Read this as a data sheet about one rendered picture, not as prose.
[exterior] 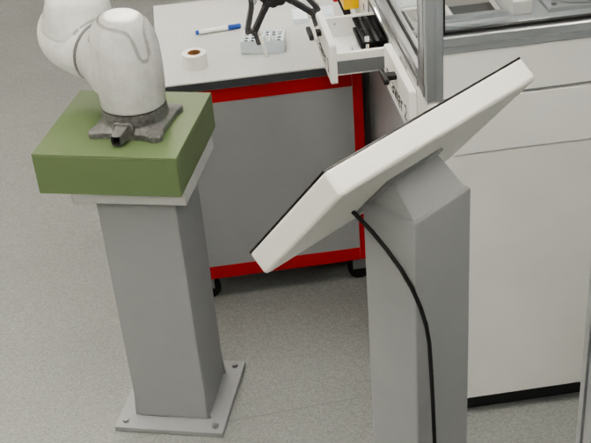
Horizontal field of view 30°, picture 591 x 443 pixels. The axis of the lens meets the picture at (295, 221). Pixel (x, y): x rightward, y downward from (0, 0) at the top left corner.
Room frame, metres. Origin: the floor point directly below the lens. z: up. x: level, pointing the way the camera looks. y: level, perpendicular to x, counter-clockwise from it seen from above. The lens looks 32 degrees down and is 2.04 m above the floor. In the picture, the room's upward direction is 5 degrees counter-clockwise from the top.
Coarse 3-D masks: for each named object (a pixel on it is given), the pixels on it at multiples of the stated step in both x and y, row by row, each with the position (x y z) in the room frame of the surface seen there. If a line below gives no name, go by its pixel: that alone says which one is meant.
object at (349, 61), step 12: (372, 12) 2.84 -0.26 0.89; (336, 24) 2.83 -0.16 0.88; (348, 24) 2.83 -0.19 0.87; (336, 36) 2.83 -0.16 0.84; (348, 36) 2.83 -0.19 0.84; (336, 48) 2.75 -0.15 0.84; (348, 48) 2.75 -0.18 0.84; (360, 48) 2.74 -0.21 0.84; (372, 48) 2.60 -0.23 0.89; (348, 60) 2.59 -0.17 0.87; (360, 60) 2.59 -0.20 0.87; (372, 60) 2.59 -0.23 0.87; (348, 72) 2.59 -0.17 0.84; (360, 72) 2.59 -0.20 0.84
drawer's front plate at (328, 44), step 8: (320, 8) 2.82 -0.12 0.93; (320, 16) 2.76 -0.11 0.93; (320, 24) 2.71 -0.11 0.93; (328, 32) 2.65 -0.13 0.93; (320, 40) 2.73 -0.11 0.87; (328, 40) 2.60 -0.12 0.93; (320, 48) 2.74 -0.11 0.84; (328, 48) 2.58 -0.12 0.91; (328, 56) 2.59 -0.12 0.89; (336, 56) 2.57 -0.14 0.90; (328, 64) 2.60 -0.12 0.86; (336, 64) 2.57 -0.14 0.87; (328, 72) 2.61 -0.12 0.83; (336, 72) 2.57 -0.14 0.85; (336, 80) 2.57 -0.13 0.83
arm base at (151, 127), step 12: (168, 108) 2.37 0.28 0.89; (180, 108) 2.40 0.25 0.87; (108, 120) 2.31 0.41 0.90; (120, 120) 2.29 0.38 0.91; (132, 120) 2.28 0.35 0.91; (144, 120) 2.29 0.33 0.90; (156, 120) 2.30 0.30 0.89; (168, 120) 2.33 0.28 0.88; (96, 132) 2.30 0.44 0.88; (108, 132) 2.29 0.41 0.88; (120, 132) 2.25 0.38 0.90; (132, 132) 2.27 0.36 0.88; (144, 132) 2.27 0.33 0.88; (156, 132) 2.27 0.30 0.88; (120, 144) 2.24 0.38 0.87
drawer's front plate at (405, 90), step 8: (384, 48) 2.54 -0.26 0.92; (392, 48) 2.51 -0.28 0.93; (384, 56) 2.55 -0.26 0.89; (392, 56) 2.47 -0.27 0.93; (384, 64) 2.55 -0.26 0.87; (392, 64) 2.45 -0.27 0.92; (400, 64) 2.42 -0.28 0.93; (400, 72) 2.37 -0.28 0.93; (392, 80) 2.45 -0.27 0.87; (400, 80) 2.36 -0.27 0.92; (408, 80) 2.33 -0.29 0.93; (392, 88) 2.46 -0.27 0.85; (400, 88) 2.36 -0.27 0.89; (408, 88) 2.29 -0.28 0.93; (392, 96) 2.46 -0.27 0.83; (400, 96) 2.36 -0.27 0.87; (408, 96) 2.27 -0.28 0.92; (416, 96) 2.27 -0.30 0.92; (400, 104) 2.36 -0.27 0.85; (408, 104) 2.27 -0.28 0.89; (416, 104) 2.27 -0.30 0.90; (400, 112) 2.37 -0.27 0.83; (408, 112) 2.27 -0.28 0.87; (416, 112) 2.27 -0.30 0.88; (408, 120) 2.28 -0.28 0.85
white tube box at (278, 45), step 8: (264, 32) 3.01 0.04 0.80; (272, 32) 3.01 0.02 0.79; (248, 40) 2.96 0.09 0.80; (264, 40) 2.94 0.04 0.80; (272, 40) 2.94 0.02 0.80; (280, 40) 2.93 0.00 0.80; (248, 48) 2.94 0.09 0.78; (256, 48) 2.94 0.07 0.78; (272, 48) 2.94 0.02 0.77; (280, 48) 2.93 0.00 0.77
